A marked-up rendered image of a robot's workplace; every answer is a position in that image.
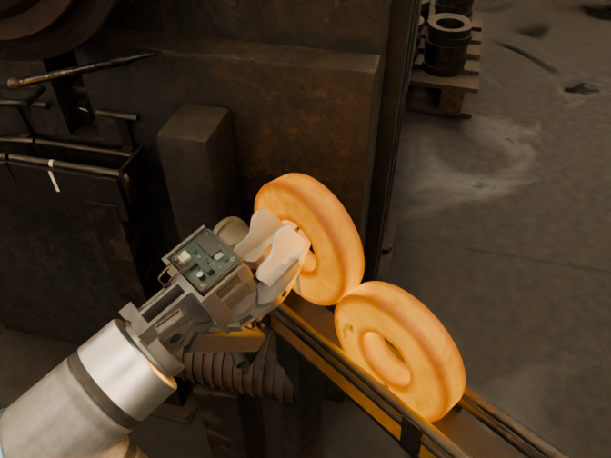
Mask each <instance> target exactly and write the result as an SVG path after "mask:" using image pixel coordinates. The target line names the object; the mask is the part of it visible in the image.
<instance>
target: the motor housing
mask: <svg viewBox="0 0 611 458"><path fill-rule="evenodd" d="M253 323H254V324H255V325H256V326H257V327H258V328H259V329H260V330H261V331H262V332H263V333H264V334H265V340H264V341H263V342H262V344H261V346H260V347H259V350H260V351H259V353H258V355H257V356H256V358H255V359H254V361H253V362H252V364H251V365H250V367H249V369H248V370H244V371H243V370H241V369H239V368H237V367H236V365H235V361H234V359H233V357H232V354H231V353H230V352H221V353H189V352H188V351H187V350H186V349H185V348H184V346H182V348H181V349H180V350H179V351H178V352H177V353H176V354H177V355H178V357H179V358H180V359H181V361H182V362H183V363H184V365H185V369H184V370H182V371H181V372H180V373H179V374H178V375H177V377H181V379H182V380H183V381H186V382H192V383H194V384H195V385H194V387H193V390H194V394H195V399H196V402H197V406H198V409H199V412H200V415H201V418H202V422H203V425H204V428H205V434H206V437H207V441H208V443H209V446H210V450H211V453H212V456H213V458H265V453H266V450H267V449H266V440H265V426H264V418H263V410H262V403H261V399H266V398H267V397H269V399H270V401H274V402H275V401H276V400H279V402H280V403H286V402H290V403H293V402H294V387H293V385H292V384H291V383H290V381H289V379H288V377H287V376H286V374H285V370H284V368H283V367H281V366H280V365H279V363H278V361H277V350H276V336H275V332H273V331H272V330H271V329H268V328H267V327H266V326H265V325H264V324H263V323H262V322H261V321H260V322H258V321H257V320H256V319H255V320H254V321H253Z"/></svg>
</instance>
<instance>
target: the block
mask: <svg viewBox="0 0 611 458"><path fill-rule="evenodd" d="M157 143H158V148H159V152H160V155H161V160H162V164H163V167H164V171H165V179H166V182H167V187H168V191H169V194H170V199H171V203H172V206H173V210H174V215H175V221H176V226H177V230H178V233H179V237H180V242H181V243H182V242H183V241H184V240H185V239H186V238H187V237H188V236H189V235H191V234H192V233H193V232H194V231H196V230H197V229H198V228H199V227H201V226H202V225H204V226H205V228H206V229H210V230H211V231H212V232H213V230H214V228H215V226H216V225H217V224H218V223H219V222H220V221H222V220H223V219H225V218H227V217H230V216H236V217H238V218H240V219H242V213H241V204H240V196H239V189H238V181H237V172H236V164H235V149H234V141H233V133H232V125H231V116H230V113H229V110H228V109H226V108H224V107H217V106H210V105H196V104H184V105H181V106H180V107H179V108H178V109H177V110H176V112H175V113H174V114H173V115H172V116H171V118H170V119H169V120H168V121H167V122H166V124H165V125H164V126H163V127H162V129H161V130H160V131H159V132H158V135H157Z"/></svg>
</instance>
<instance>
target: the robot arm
mask: <svg viewBox="0 0 611 458"><path fill-rule="evenodd" d="M196 236H197V237H196ZM194 238H195V239H194ZM193 239H194V240H193ZM191 240H193V241H191ZM190 241H191V242H190ZM189 242H190V243H189ZM188 243H189V244H188ZM186 244H187V245H186ZM310 245H311V243H310V241H309V239H308V238H307V236H306V234H305V233H304V232H303V231H302V230H301V229H300V228H299V227H298V226H297V225H296V224H294V223H293V222H291V221H288V220H284V221H282V222H281V221H280V220H279V219H278V218H277V217H276V216H275V215H274V214H273V213H272V212H271V211H270V210H268V209H266V208H262V209H259V210H258V211H256V212H255V213H254V214H253V215H252V217H251V223H250V231H249V234H248V235H247V237H246V238H244V239H243V240H242V241H241V242H240V243H236V244H232V245H230V246H228V245H227V244H225V243H224V242H223V241H222V240H221V239H220V238H219V237H218V236H217V235H216V234H214V233H213V232H212V231H211V230H210V229H206V228H205V226H204V225H202V226H201V227H199V228H198V229H197V230H196V231H194V232H193V233H192V234H191V235H189V236H188V237H187V238H186V239H185V240H184V241H183V242H182V243H181V244H179V245H178V246H177V247H175V248H174V249H173V250H172V251H171V252H169V253H168V254H167V255H165V256H164V257H163V258H162V261H163V262H164V263H165V264H166V268H165V269H164V270H163V271H162V272H161V273H160V275H158V281H159V282H160V283H161V284H163V289H162V290H160V291H159V292H158V293H157V294H155V295H154V296H153V297H152V298H151V299H149V300H148V301H147V302H146V303H145V304H143V305H142V306H141V307H140V308H138V309H137V308H136V307H135V306H134V305H133V304H132V303H131V302H130V303H129V304H127V305H126V306H125V307H124V308H123V309H121V310H120V311H119V313H120V314H121V316H122V317H123V318H124V319H125V320H126V321H125V322H126V324H127V325H126V324H125V323H124V322H122V321H121V320H120V319H113V320H112V321H111V322H110V323H108V324H107V325H106V326H104V327H103V328H102V329H101V330H100V331H98V332H97V333H96V334H95V335H93V336H92V337H91V338H90V339H89V340H87V341H86V342H85V343H84V344H82V345H81V346H80V347H79V348H78V349H77V350H76V351H75V352H73V353H72V354H71V355H70V356H69V357H67V358H66V359H65V360H63V361H62V362H61V363H60V364H59V365H58V366H57V367H56V368H55V369H53V370H52V371H51V372H50V373H48V374H47V375H46V376H45V377H44V378H42V379H41V380H40V381H39V382H38V383H36V384H35V385H34V386H33V387H31V388H30V389H29V390H28V391H27V392H25V393H24V394H23V395H22V396H20V397H19V398H18V399H17V400H16V401H14V402H13V403H12V404H11V405H9V406H8V407H7V408H3V409H2V410H0V458H148V457H147V456H146V455H145V454H144V453H143V452H142V451H141V450H140V449H139V448H138V447H137V446H136V445H135V444H134V443H133V442H132V441H131V440H130V439H129V437H128V436H127V435H128V434H129V433H130V432H131V431H132V430H133V429H134V428H135V427H136V426H137V425H138V424H139V423H141V422H142V421H143V420H144V419H145V418H146V417H147V415H149V414H150V413H151V412H152V411H153V410H154V409H155V408H156V407H157V406H158V405H160V404H161V403H162V402H163V401H164V400H165V399H166V398H167V397H168V396H170V395H171V394H172V393H173V392H174V391H175V390H176V389H177V384H176V382H175V379H174V378H173V376H174V377H176V376H177V375H178V374H179V373H180V372H181V371H182V370H184V369H185V365H184V363H183V362H182V361H181V359H180V358H179V357H178V355H177V354H176V353H177V352H178V351H179V350H180V349H181V348H182V346H184V348H185V349H186V350H187V351H188V352H189V353H221V352H256V351H257V350H258V349H259V347H260V346H261V344H262V342H263V341H264V340H265V334H264V333H263V332H262V331H261V330H260V329H259V328H258V327H257V326H256V325H255V324H254V323H253V321H254V320H255V319H256V320H257V321H258V322H260V321H261V320H262V318H263V317H264V316H265V315H266V314H268V313H269V312H271V311H272V310H274V309H275V308H276V307H277V306H278V305H280V304H281V303H282V302H283V301H284V300H285V298H286V297H287V295H288V294H289V292H290V290H291V288H292V286H293V284H294V282H295V279H296V278H297V276H298V275H299V273H300V271H301V266H302V264H303V262H304V260H305V258H306V255H307V252H308V250H309V247H310ZM184 246H185V247H184ZM183 247H184V248H183ZM182 248H183V249H182ZM180 249H182V250H180ZM179 250H180V251H179ZM178 251H179V252H178ZM177 252H178V253H177ZM168 268H169V270H168V271H167V272H168V273H169V274H170V275H171V276H172V277H171V278H170V280H169V281H168V283H163V282H161V281H160V277H161V276H162V274H163V273H164V272H165V271H166V270H167V269H168ZM249 268H250V269H257V270H256V273H255V277H256V278H257V279H258V280H260V281H261V282H260V283H259V282H254V280H253V277H254V276H253V274H252V272H251V270H250V269H249ZM173 279H174V280H173ZM172 375H173V376H172Z"/></svg>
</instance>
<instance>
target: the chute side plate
mask: <svg viewBox="0 0 611 458"><path fill-rule="evenodd" d="M48 171H50V172H52V174H53V176H54V179H55V181H56V184H57V186H58V189H59V191H60V192H57V191H56V189H55V186H54V184H53V182H52V179H51V177H50V175H49V173H48ZM84 201H87V202H93V203H99V204H109V205H114V206H116V208H117V211H118V213H119V216H120V219H121V221H125V222H130V221H131V218H130V214H129V212H128V209H127V206H126V203H125V198H124V195H123V192H122V189H121V185H120V183H119V180H118V179H117V178H112V177H104V176H99V175H93V174H83V173H77V172H71V171H66V170H59V169H54V168H48V167H42V166H36V165H29V164H19V163H13V162H9V163H8V162H5V161H0V203H8V204H30V205H35V206H40V207H45V208H51V209H56V210H62V211H67V212H72V213H78V214H88V213H87V211H86V209H85V205H84Z"/></svg>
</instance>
